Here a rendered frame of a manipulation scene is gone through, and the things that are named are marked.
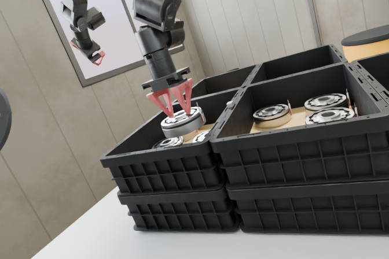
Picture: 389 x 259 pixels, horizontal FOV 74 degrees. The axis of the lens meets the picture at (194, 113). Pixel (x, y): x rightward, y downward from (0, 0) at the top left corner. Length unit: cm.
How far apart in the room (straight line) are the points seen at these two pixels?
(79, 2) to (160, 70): 49
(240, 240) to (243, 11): 297
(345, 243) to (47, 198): 189
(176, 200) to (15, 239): 160
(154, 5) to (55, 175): 177
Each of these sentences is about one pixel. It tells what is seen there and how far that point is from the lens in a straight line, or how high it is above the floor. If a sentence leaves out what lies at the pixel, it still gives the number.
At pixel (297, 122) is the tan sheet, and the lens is 74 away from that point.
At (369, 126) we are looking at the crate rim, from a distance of 46.
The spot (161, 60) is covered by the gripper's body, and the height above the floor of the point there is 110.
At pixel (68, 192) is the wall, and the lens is 220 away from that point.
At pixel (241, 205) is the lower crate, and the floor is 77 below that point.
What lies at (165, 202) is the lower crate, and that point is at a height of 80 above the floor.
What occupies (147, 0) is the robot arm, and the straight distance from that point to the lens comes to 55.
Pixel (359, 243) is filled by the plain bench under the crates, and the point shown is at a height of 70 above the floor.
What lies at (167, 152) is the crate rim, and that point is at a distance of 55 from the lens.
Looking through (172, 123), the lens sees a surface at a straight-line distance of 56.
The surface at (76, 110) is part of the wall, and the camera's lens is 224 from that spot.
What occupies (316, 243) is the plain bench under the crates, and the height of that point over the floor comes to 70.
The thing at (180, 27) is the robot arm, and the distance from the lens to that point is 64.
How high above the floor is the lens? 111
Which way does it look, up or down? 15 degrees down
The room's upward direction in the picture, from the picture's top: 19 degrees counter-clockwise
